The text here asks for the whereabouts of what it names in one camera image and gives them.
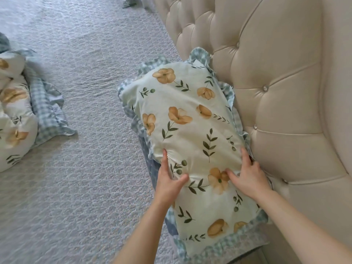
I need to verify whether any person's right hand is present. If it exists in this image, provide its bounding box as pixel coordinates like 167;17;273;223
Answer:
225;147;273;203

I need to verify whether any person's left hand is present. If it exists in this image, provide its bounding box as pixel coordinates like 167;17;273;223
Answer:
153;148;190;208

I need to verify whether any floral pillow with checked ruffle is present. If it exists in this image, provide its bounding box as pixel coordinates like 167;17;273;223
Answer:
118;47;273;259

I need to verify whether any person's right forearm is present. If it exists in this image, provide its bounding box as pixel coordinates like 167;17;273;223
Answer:
256;189;352;264

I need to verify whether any person's left forearm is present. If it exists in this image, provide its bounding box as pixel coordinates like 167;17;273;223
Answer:
112;196;176;264

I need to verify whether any beige tufted leather headboard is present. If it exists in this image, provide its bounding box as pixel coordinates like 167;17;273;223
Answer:
152;0;352;264

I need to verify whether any grey quilted bedspread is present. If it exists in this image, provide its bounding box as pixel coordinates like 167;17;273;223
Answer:
0;0;182;264

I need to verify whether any floral duvet with checked ruffle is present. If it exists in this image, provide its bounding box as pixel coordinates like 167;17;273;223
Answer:
0;32;78;173

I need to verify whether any grey-blue crumpled cloth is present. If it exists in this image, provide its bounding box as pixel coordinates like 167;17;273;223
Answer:
122;0;154;9

